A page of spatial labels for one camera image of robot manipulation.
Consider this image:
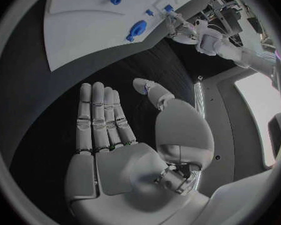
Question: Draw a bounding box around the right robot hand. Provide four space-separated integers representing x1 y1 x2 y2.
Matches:
64 77 215 225

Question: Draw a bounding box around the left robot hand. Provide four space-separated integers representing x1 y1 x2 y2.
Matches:
164 10 199 44

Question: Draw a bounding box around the workshop desk with equipment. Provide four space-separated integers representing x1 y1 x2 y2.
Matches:
200 0 278 48

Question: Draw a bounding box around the white task board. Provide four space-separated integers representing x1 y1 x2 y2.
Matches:
43 0 213 73

